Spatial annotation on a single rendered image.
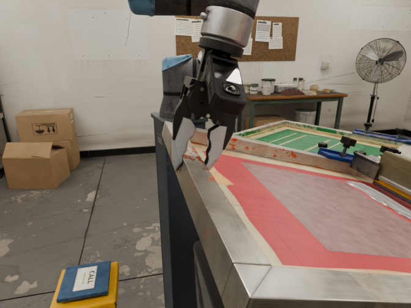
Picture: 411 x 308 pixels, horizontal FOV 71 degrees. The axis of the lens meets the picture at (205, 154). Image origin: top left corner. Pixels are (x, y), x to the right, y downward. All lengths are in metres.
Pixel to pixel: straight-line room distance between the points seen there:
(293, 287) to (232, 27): 0.34
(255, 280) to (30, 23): 4.29
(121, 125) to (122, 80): 0.64
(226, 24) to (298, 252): 0.32
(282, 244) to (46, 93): 4.18
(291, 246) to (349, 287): 0.12
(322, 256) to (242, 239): 0.14
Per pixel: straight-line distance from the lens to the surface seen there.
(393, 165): 0.90
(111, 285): 0.73
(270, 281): 0.26
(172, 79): 1.12
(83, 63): 4.29
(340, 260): 0.43
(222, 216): 0.32
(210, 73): 0.42
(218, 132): 0.47
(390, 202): 0.80
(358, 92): 5.65
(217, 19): 0.45
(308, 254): 0.40
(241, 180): 0.57
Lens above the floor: 1.44
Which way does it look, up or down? 19 degrees down
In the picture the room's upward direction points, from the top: straight up
